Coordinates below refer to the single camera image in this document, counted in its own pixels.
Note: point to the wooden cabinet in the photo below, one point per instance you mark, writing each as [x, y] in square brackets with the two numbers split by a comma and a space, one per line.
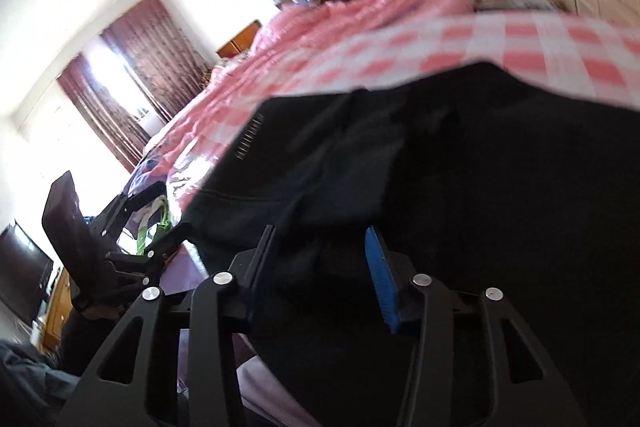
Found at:
[55, 312]

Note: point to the purple cloth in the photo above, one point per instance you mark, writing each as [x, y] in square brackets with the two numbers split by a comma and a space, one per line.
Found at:
[182, 272]

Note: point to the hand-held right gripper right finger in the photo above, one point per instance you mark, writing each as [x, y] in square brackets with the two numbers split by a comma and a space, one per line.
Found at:
[382, 282]

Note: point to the person's left forearm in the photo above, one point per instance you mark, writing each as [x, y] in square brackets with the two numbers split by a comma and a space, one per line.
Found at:
[80, 342]

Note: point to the green bag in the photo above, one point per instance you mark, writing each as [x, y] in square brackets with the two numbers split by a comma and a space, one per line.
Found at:
[155, 227]

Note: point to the person's light pink clothing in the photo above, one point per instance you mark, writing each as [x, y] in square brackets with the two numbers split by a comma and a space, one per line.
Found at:
[260, 382]

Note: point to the black pants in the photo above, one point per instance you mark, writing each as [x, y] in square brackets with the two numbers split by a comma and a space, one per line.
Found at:
[475, 182]

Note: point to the wooden nightstand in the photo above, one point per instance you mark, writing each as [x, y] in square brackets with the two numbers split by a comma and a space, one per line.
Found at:
[240, 39]

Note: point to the pink quilt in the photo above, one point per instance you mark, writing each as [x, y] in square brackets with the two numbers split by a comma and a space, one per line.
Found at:
[325, 32]

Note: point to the black television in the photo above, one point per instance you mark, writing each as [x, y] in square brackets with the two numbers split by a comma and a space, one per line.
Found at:
[22, 272]

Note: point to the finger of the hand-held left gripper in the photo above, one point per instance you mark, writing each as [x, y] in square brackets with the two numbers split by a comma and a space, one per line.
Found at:
[165, 244]
[135, 202]

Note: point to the person's dark grey clothing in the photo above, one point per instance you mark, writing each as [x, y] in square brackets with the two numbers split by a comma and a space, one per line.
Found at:
[35, 387]

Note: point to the pink checked bed sheet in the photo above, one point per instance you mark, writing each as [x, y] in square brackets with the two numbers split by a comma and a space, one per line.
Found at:
[550, 47]

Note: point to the dark red patterned curtain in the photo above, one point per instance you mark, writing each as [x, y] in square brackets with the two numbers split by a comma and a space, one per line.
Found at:
[155, 57]
[100, 117]

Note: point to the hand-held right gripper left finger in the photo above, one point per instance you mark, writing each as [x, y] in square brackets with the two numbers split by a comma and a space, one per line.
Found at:
[250, 272]

